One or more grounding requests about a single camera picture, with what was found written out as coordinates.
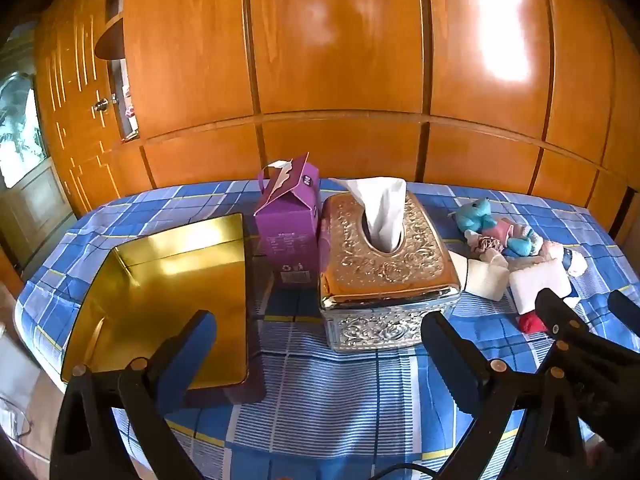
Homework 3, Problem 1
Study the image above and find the blue plush toy pink dress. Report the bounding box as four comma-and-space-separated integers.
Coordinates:
454, 197, 533, 259

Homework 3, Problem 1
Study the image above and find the open shelf niche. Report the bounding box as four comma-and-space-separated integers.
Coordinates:
94, 0, 142, 142

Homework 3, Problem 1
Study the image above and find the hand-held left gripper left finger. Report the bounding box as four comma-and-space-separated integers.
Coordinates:
50, 310, 218, 480

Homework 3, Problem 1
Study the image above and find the dark blue printed sock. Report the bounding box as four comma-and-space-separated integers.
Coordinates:
560, 247, 588, 278

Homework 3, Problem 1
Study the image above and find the black cable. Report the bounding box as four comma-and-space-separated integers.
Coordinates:
370, 464, 451, 480

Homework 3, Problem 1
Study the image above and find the gold rectangular tray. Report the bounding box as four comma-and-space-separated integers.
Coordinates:
60, 212, 251, 392

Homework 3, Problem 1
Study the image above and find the glass-paned door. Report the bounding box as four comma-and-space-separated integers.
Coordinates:
0, 25, 76, 271

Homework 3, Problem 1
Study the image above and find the wooden door with inlay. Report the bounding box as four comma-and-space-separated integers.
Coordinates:
32, 0, 151, 216

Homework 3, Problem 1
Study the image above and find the white waffle towel roll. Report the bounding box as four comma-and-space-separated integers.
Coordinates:
447, 250, 511, 302

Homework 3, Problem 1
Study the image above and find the wooden wardrobe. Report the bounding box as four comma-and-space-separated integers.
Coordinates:
120, 0, 640, 241

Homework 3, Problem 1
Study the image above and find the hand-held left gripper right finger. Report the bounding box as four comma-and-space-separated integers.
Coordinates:
421, 311, 588, 480

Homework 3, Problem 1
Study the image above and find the white printed packet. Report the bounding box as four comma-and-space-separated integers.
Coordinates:
510, 257, 574, 317

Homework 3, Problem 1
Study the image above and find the blue plaid bedsheet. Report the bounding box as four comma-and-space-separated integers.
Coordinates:
15, 180, 626, 480

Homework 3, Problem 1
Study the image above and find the ornate metallic tissue box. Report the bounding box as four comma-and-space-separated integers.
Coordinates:
319, 191, 462, 355

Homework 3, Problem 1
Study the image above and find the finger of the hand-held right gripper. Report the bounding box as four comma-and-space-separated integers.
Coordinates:
607, 289, 640, 337
535, 287, 592, 349

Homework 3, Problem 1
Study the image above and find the purple gable-top carton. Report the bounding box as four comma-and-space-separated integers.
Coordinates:
255, 152, 323, 288

